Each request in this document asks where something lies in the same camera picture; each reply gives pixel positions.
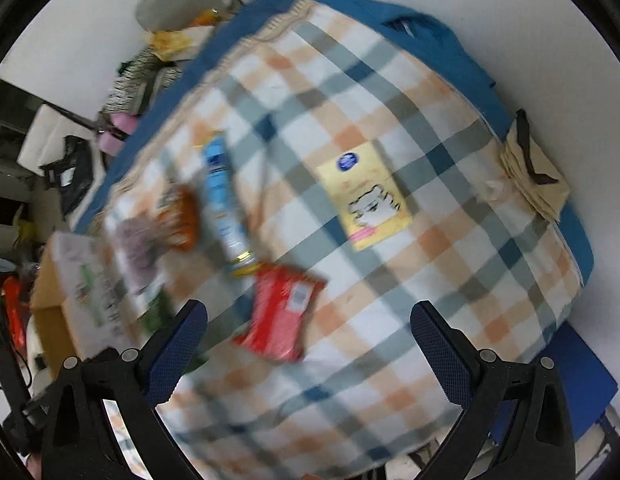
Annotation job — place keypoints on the red snack packet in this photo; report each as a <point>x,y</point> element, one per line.
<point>283,297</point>

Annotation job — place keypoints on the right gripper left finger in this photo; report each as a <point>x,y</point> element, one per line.
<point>148,376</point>

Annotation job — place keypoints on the green knitted cloth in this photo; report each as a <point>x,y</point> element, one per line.
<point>159,312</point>

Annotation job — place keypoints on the blue tube package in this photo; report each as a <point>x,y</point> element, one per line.
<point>223,210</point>

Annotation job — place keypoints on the orange snack packet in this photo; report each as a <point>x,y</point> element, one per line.
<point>178,218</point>

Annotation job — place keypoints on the black plastic bag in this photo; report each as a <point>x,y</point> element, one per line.
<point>72,174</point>

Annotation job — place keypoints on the grey chair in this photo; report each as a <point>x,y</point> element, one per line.
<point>153,15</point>

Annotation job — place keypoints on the white chair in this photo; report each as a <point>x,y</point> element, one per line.
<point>44,141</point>

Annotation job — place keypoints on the pink suitcase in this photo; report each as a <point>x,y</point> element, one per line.
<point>112,131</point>

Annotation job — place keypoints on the red plastic bag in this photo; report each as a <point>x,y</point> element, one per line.
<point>14,308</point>

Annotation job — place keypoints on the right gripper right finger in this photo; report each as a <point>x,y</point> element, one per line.
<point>477,385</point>

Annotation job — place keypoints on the patterned black white bag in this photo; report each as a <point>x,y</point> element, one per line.
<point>139,83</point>

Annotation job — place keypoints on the cardboard box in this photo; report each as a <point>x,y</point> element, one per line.
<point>76,308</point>

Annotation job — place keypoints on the yellow Vinda tissue pack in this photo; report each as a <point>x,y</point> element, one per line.
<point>368,202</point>

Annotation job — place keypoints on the yellow bread bag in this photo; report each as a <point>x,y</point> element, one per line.
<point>179,45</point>

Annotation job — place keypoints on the plaid checkered blanket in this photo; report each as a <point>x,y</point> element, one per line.
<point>340,219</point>

